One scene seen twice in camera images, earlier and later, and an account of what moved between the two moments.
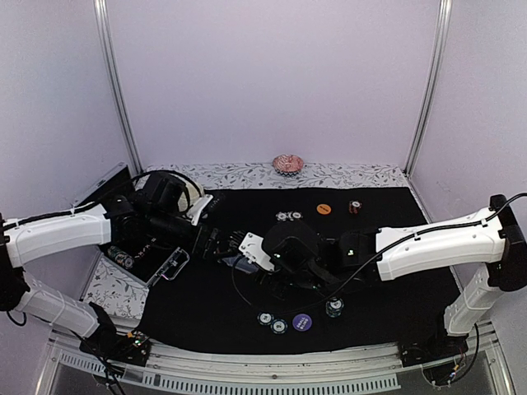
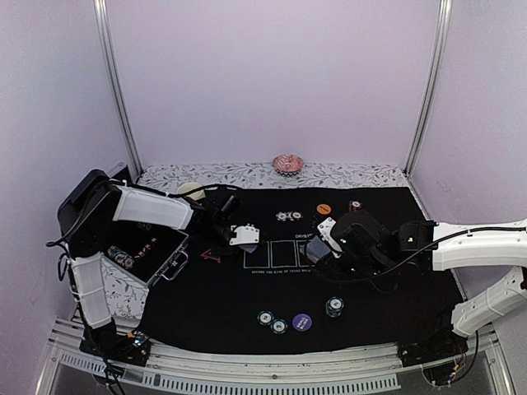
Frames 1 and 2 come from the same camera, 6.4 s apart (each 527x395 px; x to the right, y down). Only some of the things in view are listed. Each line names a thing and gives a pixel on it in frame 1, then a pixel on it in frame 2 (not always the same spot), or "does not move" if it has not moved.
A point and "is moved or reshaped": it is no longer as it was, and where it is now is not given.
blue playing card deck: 240,262 is moved or reshaped
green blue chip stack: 334,306 does not move
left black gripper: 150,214 → 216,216
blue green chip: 278,326 does not move
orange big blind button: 324,209 does not move
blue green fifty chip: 265,318 does not move
